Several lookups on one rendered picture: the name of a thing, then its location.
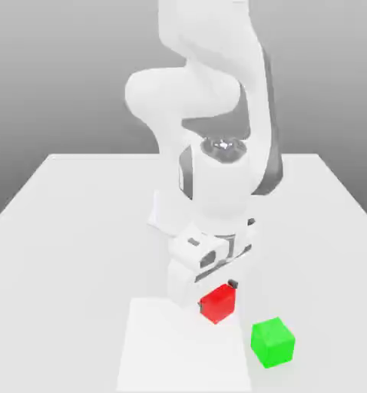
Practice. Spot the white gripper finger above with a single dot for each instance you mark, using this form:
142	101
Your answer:
233	283
199	305

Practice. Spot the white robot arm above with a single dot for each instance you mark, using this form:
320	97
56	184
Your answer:
214	76

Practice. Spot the small green cube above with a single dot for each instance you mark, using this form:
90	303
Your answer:
274	342

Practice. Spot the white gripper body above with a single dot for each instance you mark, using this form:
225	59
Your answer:
183	282

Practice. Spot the small red cube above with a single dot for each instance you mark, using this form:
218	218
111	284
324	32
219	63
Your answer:
218	304

